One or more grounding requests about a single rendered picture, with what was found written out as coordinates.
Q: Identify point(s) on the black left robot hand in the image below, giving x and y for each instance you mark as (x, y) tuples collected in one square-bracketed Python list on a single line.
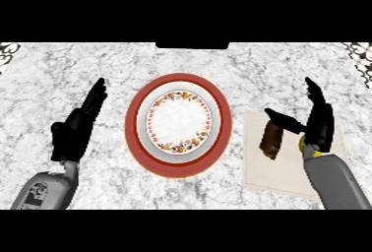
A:
[(73, 131)]

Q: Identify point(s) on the black appliance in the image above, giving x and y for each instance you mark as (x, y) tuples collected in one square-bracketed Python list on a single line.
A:
[(193, 45)]

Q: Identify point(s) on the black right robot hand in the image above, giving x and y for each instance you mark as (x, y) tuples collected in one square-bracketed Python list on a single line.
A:
[(320, 128)]

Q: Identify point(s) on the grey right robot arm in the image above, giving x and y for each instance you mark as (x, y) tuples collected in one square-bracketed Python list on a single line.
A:
[(334, 183)]

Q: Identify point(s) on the brown oblong food item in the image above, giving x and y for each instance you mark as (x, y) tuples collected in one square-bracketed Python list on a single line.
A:
[(271, 141)]

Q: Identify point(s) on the red-rimmed floral white plate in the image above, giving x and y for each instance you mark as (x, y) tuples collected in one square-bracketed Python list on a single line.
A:
[(178, 125)]

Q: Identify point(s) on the yellow lemon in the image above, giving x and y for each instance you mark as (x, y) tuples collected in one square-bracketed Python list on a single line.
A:
[(303, 144)]

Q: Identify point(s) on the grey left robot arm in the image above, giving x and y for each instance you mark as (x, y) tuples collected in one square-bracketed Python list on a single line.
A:
[(48, 188)]

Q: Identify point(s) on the black white patterned panel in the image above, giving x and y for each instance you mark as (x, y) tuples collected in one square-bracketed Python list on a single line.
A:
[(7, 54), (361, 59)]

